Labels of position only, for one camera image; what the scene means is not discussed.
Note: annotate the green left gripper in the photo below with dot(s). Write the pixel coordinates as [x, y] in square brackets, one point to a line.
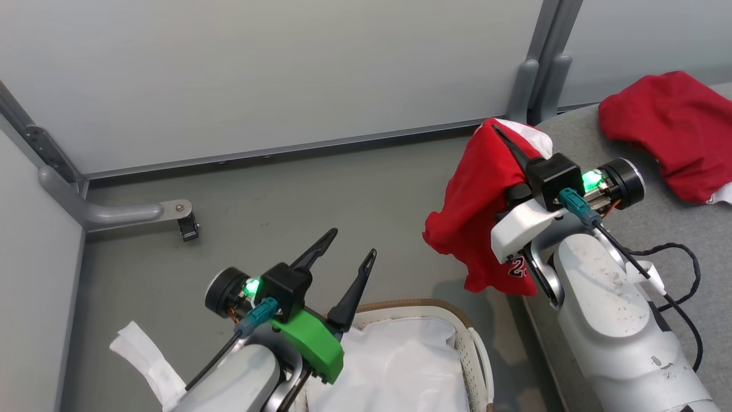
[311, 343]

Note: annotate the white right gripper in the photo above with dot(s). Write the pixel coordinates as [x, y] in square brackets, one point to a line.
[523, 226]

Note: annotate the red jersey with white trim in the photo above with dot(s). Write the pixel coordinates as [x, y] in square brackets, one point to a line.
[474, 194]

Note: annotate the plain red shirt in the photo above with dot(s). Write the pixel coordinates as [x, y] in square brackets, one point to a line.
[675, 126]

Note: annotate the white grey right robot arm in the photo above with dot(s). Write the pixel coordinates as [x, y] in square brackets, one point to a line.
[612, 320]

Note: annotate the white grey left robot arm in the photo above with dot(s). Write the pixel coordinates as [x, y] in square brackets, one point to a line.
[234, 383]

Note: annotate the grey fabric sofa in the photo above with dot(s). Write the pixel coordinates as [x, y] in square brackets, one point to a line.
[657, 229]

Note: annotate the white wicker laundry basket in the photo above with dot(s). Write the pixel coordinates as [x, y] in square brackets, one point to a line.
[412, 306]

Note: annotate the white basket liner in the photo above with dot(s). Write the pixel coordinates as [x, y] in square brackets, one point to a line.
[400, 366]

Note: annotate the black caster wheel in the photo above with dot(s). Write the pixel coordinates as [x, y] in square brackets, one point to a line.
[187, 228]

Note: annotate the white fabric strip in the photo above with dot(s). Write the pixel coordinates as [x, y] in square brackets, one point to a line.
[146, 357]

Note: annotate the long grey partition support foot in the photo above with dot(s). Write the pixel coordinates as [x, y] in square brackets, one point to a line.
[108, 214]

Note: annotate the dark metal hinge plate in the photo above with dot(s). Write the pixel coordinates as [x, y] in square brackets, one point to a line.
[48, 151]

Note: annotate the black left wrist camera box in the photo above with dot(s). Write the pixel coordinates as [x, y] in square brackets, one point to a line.
[286, 286]

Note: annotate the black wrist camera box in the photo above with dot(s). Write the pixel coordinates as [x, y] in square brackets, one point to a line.
[286, 286]
[555, 177]

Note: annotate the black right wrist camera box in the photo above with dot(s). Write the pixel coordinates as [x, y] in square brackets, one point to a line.
[555, 177]

